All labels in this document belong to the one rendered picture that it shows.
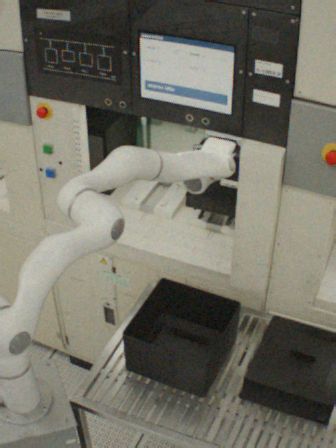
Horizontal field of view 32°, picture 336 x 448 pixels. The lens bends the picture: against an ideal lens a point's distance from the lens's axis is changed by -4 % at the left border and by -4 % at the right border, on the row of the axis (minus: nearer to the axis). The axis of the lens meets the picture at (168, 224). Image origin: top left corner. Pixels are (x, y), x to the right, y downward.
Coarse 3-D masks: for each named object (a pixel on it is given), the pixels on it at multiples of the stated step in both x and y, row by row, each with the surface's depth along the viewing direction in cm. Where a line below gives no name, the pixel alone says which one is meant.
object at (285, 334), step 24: (264, 336) 184; (288, 336) 183; (312, 336) 183; (264, 360) 176; (288, 360) 176; (312, 360) 174; (264, 384) 169; (288, 384) 169; (312, 384) 168; (288, 408) 171; (312, 408) 166
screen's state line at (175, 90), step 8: (144, 88) 176; (152, 88) 175; (160, 88) 174; (168, 88) 172; (176, 88) 171; (184, 88) 170; (192, 88) 169; (184, 96) 172; (192, 96) 171; (200, 96) 170; (208, 96) 169; (216, 96) 167; (224, 96) 166; (224, 104) 168
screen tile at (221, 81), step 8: (192, 56) 163; (200, 56) 162; (208, 56) 161; (216, 56) 160; (200, 64) 163; (208, 64) 162; (216, 64) 161; (224, 64) 160; (192, 72) 166; (224, 72) 162; (192, 80) 168; (200, 80) 167; (208, 80) 165; (216, 80) 164; (224, 80) 163; (216, 88) 166; (224, 88) 165
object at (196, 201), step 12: (216, 132) 207; (240, 156) 211; (228, 180) 207; (204, 192) 213; (216, 192) 211; (228, 192) 209; (192, 204) 217; (204, 204) 215; (216, 204) 213; (228, 204) 212; (228, 216) 214
